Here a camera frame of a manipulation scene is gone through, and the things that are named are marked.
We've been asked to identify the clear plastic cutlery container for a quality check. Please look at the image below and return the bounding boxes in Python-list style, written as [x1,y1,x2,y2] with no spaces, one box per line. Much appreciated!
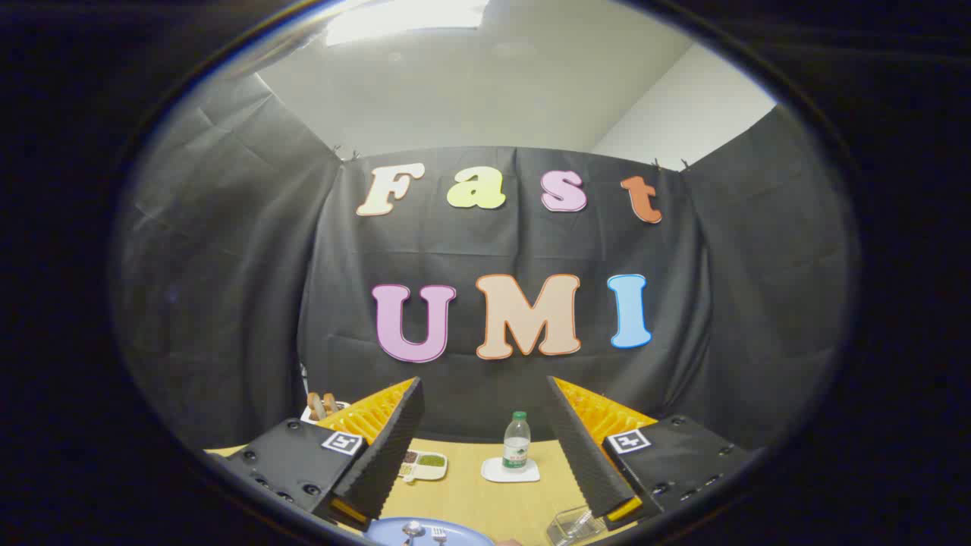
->
[546,506,608,546]

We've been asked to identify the ceiling light panel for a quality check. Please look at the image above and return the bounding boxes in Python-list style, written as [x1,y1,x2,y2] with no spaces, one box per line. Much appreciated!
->
[326,0,491,47]

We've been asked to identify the black backdrop cloth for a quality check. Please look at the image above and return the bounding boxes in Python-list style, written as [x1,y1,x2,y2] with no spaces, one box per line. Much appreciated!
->
[114,72,862,452]

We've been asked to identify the white divided grain dish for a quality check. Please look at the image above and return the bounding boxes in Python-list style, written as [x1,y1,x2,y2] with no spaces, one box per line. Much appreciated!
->
[396,450,449,484]

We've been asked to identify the white square coaster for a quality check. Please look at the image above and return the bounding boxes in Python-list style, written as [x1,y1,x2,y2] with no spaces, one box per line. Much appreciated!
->
[481,457,542,484]

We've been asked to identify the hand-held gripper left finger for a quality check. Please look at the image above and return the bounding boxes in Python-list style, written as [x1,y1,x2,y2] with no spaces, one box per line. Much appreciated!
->
[209,375,426,532]

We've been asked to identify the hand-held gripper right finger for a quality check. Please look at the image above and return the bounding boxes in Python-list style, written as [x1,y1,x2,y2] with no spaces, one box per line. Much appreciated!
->
[546,375,764,532]

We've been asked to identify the white toaster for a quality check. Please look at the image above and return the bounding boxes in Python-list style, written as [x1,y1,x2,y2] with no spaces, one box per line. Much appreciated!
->
[300,400,352,424]

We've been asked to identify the blue plate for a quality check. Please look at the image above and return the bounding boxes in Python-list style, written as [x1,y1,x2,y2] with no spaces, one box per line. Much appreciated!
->
[363,517,498,546]

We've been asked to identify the clear water bottle green cap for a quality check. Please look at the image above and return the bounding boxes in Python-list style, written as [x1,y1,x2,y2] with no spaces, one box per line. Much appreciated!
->
[502,411,533,471]

